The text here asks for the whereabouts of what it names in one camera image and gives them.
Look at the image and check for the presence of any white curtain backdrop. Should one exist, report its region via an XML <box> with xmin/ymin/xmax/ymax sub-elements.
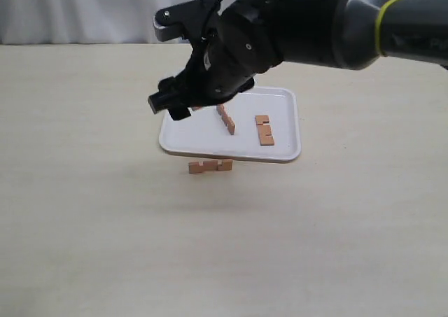
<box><xmin>1</xmin><ymin>0</ymin><xmax>187</xmax><ymax>45</ymax></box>

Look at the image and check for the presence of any white plastic tray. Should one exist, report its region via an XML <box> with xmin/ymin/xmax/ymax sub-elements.
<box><xmin>159</xmin><ymin>87</ymin><xmax>302</xmax><ymax>163</ymax></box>

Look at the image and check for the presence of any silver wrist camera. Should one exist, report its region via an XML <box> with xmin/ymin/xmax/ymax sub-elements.
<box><xmin>153</xmin><ymin>0</ymin><xmax>217</xmax><ymax>43</ymax></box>

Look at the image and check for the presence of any notched wooden bar two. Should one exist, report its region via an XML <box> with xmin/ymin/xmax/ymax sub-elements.
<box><xmin>255</xmin><ymin>115</ymin><xmax>274</xmax><ymax>146</ymax></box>

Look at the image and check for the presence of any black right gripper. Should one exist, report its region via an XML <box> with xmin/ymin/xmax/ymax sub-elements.
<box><xmin>148</xmin><ymin>12</ymin><xmax>281</xmax><ymax>121</ymax></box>

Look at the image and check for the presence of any notched wooden bar one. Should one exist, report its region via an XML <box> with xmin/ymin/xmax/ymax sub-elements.
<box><xmin>216</xmin><ymin>104</ymin><xmax>236</xmax><ymax>135</ymax></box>

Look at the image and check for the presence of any notched wooden bar three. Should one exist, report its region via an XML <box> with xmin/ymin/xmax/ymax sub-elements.
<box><xmin>188</xmin><ymin>159</ymin><xmax>233</xmax><ymax>174</ymax></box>

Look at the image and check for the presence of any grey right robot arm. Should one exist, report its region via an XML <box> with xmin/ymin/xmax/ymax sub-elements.
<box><xmin>148</xmin><ymin>0</ymin><xmax>447</xmax><ymax>120</ymax></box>

